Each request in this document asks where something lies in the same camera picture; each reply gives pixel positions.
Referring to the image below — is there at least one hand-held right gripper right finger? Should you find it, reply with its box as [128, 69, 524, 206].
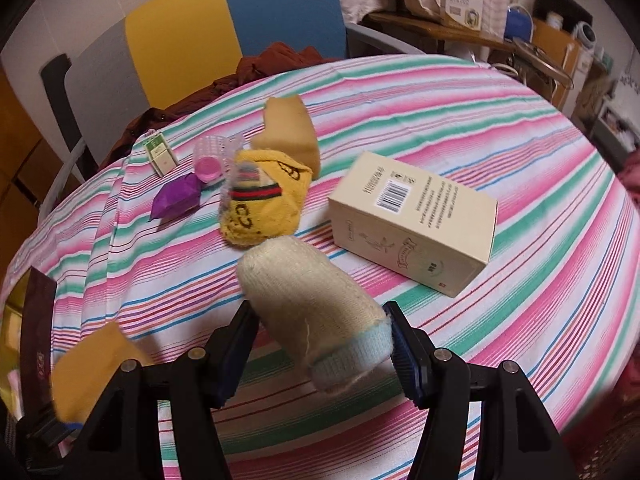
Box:
[382, 301, 571, 480]

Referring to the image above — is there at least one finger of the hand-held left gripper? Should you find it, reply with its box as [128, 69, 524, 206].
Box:
[15, 405, 88, 453]

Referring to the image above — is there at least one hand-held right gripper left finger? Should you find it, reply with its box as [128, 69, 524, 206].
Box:
[57, 300, 261, 480]

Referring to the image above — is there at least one cream sock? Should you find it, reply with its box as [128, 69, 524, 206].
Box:
[236, 237, 393, 393]

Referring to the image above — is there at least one gold metal tin box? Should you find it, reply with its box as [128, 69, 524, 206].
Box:
[0, 266, 58, 423]

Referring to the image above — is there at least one small green white box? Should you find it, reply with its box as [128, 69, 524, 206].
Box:
[143, 130, 179, 178]

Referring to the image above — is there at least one beige cardboard box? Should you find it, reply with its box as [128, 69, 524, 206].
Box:
[327, 151, 498, 297]

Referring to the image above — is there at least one yellow rolled sock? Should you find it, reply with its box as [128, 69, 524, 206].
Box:
[219, 147, 313, 251]

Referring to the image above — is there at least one purple packet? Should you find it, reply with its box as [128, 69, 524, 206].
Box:
[151, 174, 202, 225]

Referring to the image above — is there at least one clear container with pink lid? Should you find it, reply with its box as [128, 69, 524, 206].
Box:
[192, 135, 248, 186]

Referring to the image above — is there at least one striped pink green tablecloth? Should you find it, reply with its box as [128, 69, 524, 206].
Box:
[0, 52, 640, 480]

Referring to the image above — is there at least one pink cloth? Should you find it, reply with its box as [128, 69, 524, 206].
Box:
[617, 150, 640, 196]

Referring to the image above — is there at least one dark red jacket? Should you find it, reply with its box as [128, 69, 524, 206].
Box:
[97, 42, 336, 171]

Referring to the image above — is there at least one wooden cabinet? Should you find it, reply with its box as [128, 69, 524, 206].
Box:
[0, 70, 51, 211]

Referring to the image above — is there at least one wooden drawer unit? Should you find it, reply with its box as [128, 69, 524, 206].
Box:
[530, 17, 586, 106]

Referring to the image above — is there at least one grey yellow blue chair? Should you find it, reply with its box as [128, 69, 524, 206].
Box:
[37, 0, 426, 211]

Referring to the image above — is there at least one blue jug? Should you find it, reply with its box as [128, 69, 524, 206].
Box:
[504, 5, 533, 41]

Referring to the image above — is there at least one white blue carton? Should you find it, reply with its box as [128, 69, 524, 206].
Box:
[439, 0, 485, 31]

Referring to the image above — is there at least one white round device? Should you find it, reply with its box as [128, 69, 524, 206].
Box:
[572, 20, 598, 51]

